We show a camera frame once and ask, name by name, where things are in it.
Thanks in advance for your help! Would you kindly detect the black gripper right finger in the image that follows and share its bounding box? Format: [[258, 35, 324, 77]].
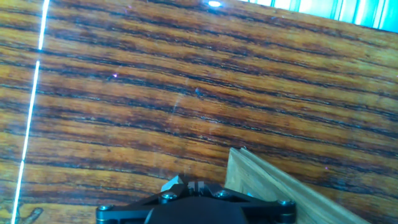
[[198, 182, 297, 224]]

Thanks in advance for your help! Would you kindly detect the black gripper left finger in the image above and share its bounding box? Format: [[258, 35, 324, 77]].
[[95, 182, 199, 224]]

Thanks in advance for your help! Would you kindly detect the small wooden cube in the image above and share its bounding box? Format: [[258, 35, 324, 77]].
[[160, 174, 185, 194]]

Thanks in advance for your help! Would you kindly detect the wooden picture frame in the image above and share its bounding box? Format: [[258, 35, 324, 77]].
[[224, 147, 371, 224]]

